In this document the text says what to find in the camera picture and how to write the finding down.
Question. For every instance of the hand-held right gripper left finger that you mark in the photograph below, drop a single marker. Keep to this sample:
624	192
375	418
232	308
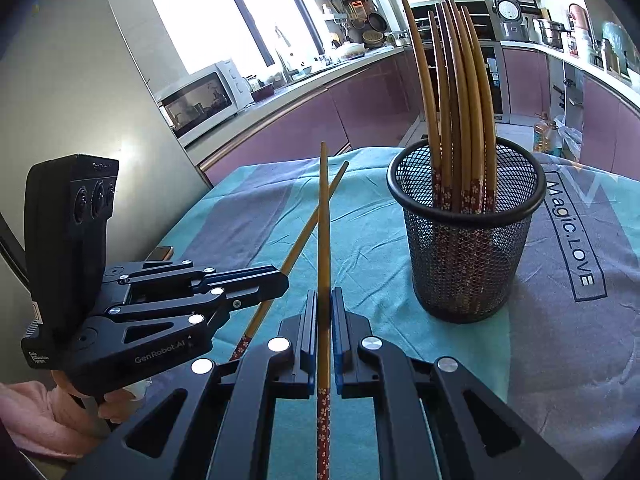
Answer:
310	325

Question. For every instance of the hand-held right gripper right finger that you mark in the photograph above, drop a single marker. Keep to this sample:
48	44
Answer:
339	330

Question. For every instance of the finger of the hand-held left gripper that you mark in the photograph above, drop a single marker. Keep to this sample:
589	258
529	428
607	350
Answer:
240	276
165	345

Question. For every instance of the black mesh utensil holder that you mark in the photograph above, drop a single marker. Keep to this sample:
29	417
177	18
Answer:
465	280

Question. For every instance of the bunch of wooden chopsticks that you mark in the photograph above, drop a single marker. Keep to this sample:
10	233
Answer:
452	110

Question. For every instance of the person's left forearm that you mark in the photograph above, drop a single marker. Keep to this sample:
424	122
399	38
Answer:
35	420

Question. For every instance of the person's left hand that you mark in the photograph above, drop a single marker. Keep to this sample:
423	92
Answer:
122	405

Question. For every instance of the brown rectangular object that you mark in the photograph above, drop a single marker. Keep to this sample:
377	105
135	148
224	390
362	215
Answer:
161	253

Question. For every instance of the grey refrigerator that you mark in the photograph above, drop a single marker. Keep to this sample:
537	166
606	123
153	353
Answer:
75	85

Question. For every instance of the purple kitchen cabinets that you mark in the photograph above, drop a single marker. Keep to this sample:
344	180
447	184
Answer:
320	115

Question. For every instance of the white microwave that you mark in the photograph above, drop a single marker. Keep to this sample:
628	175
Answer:
200	100

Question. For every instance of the teal grey printed tablecloth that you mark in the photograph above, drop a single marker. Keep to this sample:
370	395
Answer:
550	360

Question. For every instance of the white bowl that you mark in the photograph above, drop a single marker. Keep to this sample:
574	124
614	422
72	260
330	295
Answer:
352	51

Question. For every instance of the kitchen window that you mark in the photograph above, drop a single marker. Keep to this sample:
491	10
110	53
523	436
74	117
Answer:
225	10

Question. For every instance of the black integrated stove oven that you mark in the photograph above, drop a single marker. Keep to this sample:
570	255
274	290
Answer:
494	95

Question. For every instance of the cooking oil bottle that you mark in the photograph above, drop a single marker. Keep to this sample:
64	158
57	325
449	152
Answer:
546	137

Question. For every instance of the black frying pan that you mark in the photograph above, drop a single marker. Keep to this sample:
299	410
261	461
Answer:
378	21

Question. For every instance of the clear plastic bag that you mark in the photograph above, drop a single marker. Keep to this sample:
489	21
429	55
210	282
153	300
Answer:
569	140

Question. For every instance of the silver rice cooker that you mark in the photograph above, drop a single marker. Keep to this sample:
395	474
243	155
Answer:
512	17

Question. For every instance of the steel pot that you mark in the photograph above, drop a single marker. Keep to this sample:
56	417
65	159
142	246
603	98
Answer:
549	32

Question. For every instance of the pink thermos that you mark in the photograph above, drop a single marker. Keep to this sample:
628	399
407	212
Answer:
580	25

